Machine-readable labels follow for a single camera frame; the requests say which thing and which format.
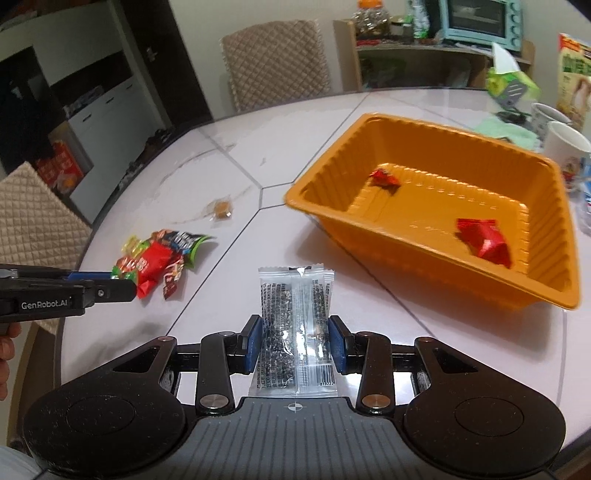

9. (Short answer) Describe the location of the small red candy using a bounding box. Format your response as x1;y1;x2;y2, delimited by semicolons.
370;168;401;190

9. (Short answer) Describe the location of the grey phone stand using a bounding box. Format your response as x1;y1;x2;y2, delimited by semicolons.
496;79;528;126

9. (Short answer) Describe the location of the red crinkled snack packet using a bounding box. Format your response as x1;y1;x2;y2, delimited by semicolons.
456;218;512;269

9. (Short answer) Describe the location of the red orange candy packet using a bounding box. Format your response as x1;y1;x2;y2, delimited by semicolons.
111;255;138;284

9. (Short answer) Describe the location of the glass jar orange lid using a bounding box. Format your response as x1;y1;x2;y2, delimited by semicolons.
353;0;391;40

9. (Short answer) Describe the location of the clear black-print snack packet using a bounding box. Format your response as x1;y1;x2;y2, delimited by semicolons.
249;264;338;398

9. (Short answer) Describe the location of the green tissue pack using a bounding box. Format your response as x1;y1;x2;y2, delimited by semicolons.
486;43;541;101

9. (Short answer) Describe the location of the beige quilted chair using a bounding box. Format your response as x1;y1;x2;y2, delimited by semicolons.
1;163;90;335
221;20;332;112

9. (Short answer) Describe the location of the green cloth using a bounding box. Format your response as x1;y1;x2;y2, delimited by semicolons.
473;115;541;151

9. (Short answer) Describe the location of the beige quilted near chair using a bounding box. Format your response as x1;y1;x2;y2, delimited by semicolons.
1;163;90;335

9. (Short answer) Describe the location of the red white candy packet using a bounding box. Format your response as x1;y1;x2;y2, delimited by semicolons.
163;254;184;300

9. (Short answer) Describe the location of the yellow green candy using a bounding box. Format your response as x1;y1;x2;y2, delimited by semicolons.
121;235;150;258

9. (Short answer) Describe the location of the person's left hand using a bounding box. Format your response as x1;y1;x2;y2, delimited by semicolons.
0;323;22;401

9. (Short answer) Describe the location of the long green dark snack bag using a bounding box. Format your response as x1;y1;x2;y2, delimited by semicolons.
150;229;213;268

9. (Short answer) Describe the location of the clear brown candy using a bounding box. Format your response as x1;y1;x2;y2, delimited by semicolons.
205;197;233;221

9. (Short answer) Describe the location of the large red snack pouch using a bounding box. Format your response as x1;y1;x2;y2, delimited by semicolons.
136;242;179;299

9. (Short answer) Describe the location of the red gift box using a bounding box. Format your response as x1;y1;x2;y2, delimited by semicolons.
33;138;93;196

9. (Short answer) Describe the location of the teal toaster oven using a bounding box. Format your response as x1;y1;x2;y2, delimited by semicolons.
436;0;523;52

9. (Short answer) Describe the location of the patterned grey cup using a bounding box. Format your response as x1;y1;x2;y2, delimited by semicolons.
530;102;571;141

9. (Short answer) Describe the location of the orange plastic tray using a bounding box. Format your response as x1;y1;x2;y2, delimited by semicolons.
284;113;580;309

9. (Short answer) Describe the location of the yellow green snack box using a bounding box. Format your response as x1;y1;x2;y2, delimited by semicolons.
557;33;591;132

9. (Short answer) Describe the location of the white mug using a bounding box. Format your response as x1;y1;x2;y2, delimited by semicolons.
543;121;591;192

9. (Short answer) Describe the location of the beige quilted far chair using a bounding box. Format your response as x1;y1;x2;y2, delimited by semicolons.
221;20;332;112

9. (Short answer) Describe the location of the white cabinet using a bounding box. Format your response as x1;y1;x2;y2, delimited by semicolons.
41;51;160;223

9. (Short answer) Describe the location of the wooden shelf unit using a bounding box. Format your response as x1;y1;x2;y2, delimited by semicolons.
334;19;536;92

